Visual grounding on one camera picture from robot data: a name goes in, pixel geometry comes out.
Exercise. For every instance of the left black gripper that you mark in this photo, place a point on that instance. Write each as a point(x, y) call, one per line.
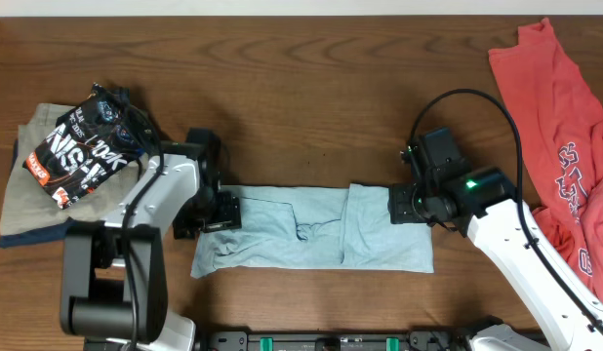
point(229, 215)

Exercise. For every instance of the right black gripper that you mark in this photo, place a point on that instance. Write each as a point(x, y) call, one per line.
point(399, 204)

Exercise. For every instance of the light blue t-shirt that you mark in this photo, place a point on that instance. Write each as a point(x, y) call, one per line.
point(315, 228)

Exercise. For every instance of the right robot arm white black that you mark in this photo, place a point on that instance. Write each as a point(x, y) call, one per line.
point(484, 206)

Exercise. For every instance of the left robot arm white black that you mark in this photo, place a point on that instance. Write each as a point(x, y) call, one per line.
point(114, 286)

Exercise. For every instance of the black printed folded shirt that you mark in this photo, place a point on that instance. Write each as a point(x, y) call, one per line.
point(90, 143)

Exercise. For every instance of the navy folded garment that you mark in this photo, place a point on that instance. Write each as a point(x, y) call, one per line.
point(38, 235)

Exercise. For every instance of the red printed t-shirt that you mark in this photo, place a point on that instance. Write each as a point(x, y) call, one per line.
point(560, 122)

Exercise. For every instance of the beige folded garment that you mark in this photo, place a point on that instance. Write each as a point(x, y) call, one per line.
point(27, 206)

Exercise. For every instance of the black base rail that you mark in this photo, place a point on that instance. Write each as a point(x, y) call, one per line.
point(411, 340)

